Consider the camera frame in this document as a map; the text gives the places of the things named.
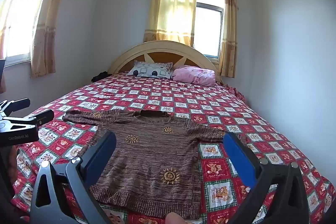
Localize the white patterned pillow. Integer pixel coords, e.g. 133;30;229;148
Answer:
127;60;174;79

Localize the large bedroom window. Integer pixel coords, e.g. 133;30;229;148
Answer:
0;0;58;67

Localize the pink pillow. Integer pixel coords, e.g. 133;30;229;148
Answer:
172;65;216;87

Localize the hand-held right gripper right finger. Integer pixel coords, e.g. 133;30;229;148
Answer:
223;132;310;224

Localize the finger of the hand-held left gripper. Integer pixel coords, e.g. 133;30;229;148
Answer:
2;109;55;131
0;98;30;117

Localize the black bag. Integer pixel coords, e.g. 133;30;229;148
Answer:
91;71;109;83

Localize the long yellow curtain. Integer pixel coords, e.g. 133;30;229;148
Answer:
30;0;79;78

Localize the small bedroom window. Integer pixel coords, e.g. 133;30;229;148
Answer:
193;0;225;59

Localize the yellow curtain edge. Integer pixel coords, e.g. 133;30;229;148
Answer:
0;27;7;94

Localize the brown knitted sweater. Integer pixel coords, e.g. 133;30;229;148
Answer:
62;109;231;220

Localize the person's left forearm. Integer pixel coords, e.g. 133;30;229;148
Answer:
0;146;19;197

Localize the red checkered printed blanket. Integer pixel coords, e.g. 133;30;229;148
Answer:
12;72;336;224

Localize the cream arched bed headboard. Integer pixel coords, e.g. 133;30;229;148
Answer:
108;40;223;84

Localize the person's right hand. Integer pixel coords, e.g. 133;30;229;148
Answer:
165;212;187;224

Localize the pink ruffled bed sheet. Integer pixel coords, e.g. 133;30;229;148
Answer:
222;82;248;102

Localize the wide yellow curtain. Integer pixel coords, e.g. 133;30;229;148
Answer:
143;0;198;47

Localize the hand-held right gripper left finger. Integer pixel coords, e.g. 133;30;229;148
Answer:
29;131;117;224

